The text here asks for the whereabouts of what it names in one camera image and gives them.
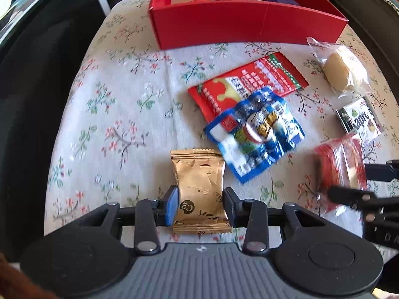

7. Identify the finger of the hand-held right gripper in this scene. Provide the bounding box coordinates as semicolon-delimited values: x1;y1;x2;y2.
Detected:
363;159;399;182
327;185;379;212

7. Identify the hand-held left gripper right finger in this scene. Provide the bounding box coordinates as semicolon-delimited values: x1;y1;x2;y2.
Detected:
223;187;330;254

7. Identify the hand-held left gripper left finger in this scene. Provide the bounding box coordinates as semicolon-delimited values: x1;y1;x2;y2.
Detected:
78;186;180;254

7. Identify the gold foil snack packet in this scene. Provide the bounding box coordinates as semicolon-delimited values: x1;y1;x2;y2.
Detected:
170;149;234;235

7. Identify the pink clear snack packet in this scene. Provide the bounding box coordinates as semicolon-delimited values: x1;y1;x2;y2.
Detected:
313;132;370;215

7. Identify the green white wafer packet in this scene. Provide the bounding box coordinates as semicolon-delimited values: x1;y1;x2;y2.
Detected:
336;97;383;141

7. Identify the blue snack packet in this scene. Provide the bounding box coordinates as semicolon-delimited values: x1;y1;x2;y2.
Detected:
203;87;306;184

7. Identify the clear cake packet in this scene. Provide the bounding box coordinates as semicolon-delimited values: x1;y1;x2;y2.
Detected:
306;36;375;98

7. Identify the long red snack packet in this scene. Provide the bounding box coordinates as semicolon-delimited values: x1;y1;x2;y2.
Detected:
188;51;310;125

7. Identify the red cardboard box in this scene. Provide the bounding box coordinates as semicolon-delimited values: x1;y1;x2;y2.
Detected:
148;0;349;50

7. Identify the person's left forearm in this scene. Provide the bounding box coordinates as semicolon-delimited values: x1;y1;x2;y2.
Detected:
0;252;57;299

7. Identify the grey-green sofa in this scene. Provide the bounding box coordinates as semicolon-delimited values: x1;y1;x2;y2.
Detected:
330;0;399;80

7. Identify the black glass coffee table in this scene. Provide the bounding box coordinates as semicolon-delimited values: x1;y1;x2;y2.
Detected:
0;0;111;262

